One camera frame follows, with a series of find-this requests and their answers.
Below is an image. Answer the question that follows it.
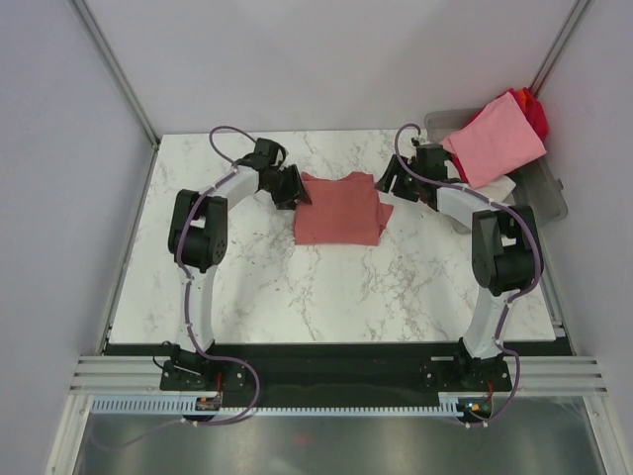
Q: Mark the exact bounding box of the grey translucent plastic bin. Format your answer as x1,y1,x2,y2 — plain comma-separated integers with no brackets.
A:
423,109,568,228

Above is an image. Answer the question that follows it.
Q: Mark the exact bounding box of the right aluminium frame post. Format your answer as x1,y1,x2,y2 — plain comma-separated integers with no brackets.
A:
529,0,594,99

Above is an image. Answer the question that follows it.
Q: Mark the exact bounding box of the white slotted cable duct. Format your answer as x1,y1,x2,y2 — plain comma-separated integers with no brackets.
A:
90,395,474,418

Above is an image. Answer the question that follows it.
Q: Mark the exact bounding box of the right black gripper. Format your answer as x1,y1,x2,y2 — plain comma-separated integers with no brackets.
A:
376,153,425,203

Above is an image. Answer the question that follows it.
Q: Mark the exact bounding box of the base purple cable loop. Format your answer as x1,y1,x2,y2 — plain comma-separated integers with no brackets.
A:
180,355,267,429

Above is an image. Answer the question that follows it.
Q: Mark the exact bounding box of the light pink t shirt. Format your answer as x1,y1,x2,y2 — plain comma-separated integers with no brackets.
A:
439,96,548,189

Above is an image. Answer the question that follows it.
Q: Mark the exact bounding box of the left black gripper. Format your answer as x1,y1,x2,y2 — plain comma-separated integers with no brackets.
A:
262,165,311,212

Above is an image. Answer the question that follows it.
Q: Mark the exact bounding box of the salmon red t shirt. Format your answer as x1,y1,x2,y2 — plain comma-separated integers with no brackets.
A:
293,171,394,246

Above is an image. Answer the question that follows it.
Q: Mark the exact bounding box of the white t shirt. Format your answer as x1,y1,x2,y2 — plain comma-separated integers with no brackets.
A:
475,175,516,203

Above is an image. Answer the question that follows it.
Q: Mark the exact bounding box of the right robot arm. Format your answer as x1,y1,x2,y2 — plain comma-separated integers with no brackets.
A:
376,142,543,390

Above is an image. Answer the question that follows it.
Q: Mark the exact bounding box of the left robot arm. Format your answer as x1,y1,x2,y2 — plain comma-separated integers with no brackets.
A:
167,139,312,389

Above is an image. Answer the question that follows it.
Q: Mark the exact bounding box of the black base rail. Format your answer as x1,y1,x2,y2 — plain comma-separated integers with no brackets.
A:
160,340,513,410

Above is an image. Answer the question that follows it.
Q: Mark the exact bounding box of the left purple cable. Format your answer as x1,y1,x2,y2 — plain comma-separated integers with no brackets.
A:
172,126,261,397

